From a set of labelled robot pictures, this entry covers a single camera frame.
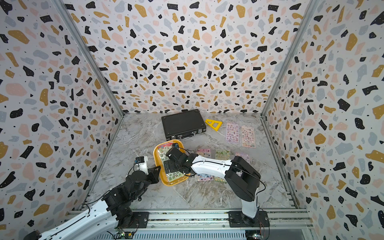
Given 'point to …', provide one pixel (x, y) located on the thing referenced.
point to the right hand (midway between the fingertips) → (172, 164)
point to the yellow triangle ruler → (211, 124)
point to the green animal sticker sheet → (224, 154)
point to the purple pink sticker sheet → (245, 157)
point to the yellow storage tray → (181, 145)
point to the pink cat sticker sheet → (206, 152)
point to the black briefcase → (183, 125)
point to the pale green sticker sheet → (163, 153)
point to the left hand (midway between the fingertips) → (162, 167)
